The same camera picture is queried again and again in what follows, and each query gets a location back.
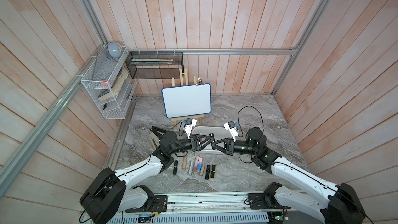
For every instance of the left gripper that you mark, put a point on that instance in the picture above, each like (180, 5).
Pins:
(194, 138)

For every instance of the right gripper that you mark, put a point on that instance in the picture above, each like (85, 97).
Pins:
(230, 145)

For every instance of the white storage box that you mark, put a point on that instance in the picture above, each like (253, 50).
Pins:
(218, 132)

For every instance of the gold black square lipstick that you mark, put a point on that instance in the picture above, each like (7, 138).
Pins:
(212, 172)

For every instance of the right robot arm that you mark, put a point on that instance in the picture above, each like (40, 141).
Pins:
(326, 201)

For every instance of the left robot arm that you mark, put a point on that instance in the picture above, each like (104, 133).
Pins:
(112, 191)

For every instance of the pink frosted lipstick tube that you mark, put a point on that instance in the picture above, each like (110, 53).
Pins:
(196, 163)

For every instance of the silver lipstick tube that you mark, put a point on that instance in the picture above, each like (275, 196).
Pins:
(191, 168)

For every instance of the pink blue lipstick tube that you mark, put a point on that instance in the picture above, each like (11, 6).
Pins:
(200, 161)

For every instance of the beige lipstick tube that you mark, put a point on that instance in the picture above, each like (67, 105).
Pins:
(184, 163)

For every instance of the black lipstick gold band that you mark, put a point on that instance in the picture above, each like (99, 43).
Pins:
(207, 173)

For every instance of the gold lipstick tube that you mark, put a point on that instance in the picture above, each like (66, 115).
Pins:
(203, 167)

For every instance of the black lipstick silver band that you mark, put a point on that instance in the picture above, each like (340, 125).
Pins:
(175, 167)

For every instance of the blue framed whiteboard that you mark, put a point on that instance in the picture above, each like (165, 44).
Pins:
(204, 98)

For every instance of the metal binder clip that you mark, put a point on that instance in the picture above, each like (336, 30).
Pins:
(199, 82)

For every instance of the black mesh basket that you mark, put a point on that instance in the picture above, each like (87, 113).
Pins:
(154, 64)

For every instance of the pink item on shelf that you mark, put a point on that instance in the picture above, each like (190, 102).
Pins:
(104, 83)

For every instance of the grey round speaker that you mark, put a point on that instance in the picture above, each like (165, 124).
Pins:
(114, 49)

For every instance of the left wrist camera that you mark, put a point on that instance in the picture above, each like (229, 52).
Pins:
(189, 124)

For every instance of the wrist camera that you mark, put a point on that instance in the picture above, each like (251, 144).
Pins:
(231, 126)
(189, 124)

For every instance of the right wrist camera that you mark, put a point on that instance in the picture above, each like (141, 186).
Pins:
(231, 126)

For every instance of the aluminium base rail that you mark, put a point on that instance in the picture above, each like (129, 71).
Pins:
(223, 208)

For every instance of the white wire shelf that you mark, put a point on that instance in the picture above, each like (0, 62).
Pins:
(104, 67)

